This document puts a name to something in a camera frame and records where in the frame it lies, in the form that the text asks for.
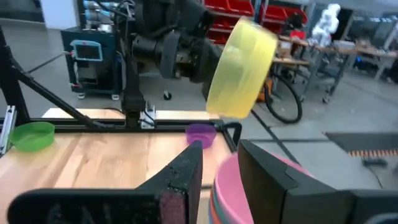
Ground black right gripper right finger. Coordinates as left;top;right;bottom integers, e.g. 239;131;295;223
238;139;398;224

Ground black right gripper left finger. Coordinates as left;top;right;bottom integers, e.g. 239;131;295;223
7;140;203;224

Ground yellow plastic bowl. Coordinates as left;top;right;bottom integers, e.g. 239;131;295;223
205;17;279;119

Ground large pink plastic bowl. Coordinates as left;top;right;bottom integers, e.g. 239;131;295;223
213;152;313;224

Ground small purple plastic bowl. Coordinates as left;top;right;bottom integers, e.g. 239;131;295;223
185;123;218;150

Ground large teal plastic bowl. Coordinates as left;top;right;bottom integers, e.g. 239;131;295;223
211;186;228;224

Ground green plastic bowl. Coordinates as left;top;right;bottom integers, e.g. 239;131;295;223
10;121;56;153

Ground metal rack red bins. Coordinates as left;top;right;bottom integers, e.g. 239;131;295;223
259;0;308;35
203;0;259;44

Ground black power strip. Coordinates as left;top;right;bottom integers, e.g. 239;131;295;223
362;157;388;166

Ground black floor ramp orange edge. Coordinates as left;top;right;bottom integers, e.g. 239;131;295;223
325;132;398;158

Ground wooden workbench steel legs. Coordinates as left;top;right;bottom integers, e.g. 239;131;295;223
303;39;398;105
273;34;312;68

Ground light wooden side board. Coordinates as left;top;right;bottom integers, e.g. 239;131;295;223
42;108;220;121

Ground silver aluminium extrusion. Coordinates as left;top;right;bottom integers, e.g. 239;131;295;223
0;105;16;155

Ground dark blue controller cabinet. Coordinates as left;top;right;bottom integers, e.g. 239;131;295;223
60;26;123;101

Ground black aluminium table frame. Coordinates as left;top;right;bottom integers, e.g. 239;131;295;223
0;118;242;153

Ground black clamp handle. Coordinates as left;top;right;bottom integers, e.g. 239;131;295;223
217;121;243;153

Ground black vacuum hose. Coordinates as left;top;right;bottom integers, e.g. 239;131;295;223
264;73;303;124

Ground teach pendant light-blue frame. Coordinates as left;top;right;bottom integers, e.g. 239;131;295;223
70;39;104;62

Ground black rig frame post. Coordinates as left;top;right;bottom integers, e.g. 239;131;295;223
0;26;105;130

